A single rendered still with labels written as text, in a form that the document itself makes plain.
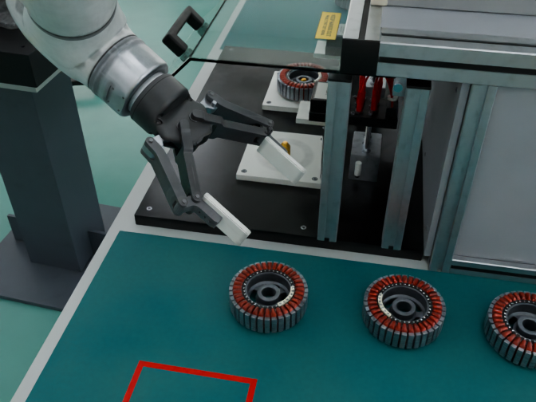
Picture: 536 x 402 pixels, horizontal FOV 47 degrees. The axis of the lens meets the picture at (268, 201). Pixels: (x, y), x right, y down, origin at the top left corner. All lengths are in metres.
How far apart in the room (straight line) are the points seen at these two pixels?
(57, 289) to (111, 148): 0.78
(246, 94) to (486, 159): 0.63
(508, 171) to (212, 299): 0.45
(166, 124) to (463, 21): 0.40
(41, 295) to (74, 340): 1.13
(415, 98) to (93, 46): 0.40
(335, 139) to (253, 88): 0.53
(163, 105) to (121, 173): 1.71
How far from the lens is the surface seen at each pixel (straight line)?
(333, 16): 0.96
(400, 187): 0.91
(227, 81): 1.40
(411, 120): 0.85
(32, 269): 2.12
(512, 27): 0.85
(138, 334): 0.89
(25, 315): 2.01
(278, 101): 1.30
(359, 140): 1.11
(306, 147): 1.16
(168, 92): 0.77
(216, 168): 1.13
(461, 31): 0.82
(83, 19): 0.72
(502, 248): 0.98
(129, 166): 2.49
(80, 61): 0.79
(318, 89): 1.06
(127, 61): 0.78
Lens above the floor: 1.44
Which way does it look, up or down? 39 degrees down
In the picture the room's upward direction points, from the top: straight up
